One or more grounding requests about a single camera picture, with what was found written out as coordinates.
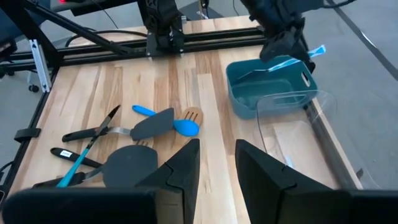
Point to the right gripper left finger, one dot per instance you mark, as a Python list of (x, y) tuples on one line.
[(93, 205)]

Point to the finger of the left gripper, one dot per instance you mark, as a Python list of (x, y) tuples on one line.
[(297, 48), (275, 48)]

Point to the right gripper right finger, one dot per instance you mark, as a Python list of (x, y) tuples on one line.
[(295, 205)]

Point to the translucent blue plastic utensil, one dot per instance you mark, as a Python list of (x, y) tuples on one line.
[(315, 51)]

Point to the round black spatula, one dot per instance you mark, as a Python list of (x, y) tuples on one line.
[(130, 165)]

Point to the blue silicone spoon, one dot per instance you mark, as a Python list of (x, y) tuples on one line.
[(186, 127)]

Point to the teal plastic bin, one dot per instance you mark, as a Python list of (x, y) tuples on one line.
[(245, 102)]

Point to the black table edge clip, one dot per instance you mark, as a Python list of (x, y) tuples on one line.
[(27, 134)]

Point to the light wooden slotted spatula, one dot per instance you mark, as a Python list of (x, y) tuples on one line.
[(194, 114)]

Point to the black caster wheel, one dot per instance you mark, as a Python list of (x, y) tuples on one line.
[(33, 88)]

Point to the black office chair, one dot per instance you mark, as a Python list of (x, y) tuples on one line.
[(6, 46)]

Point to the black aluminium rig frame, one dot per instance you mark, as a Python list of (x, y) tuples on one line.
[(217, 39)]

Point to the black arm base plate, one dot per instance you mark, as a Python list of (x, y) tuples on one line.
[(164, 46)]

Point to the silver corner bracket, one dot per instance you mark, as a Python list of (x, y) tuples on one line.
[(40, 65)]

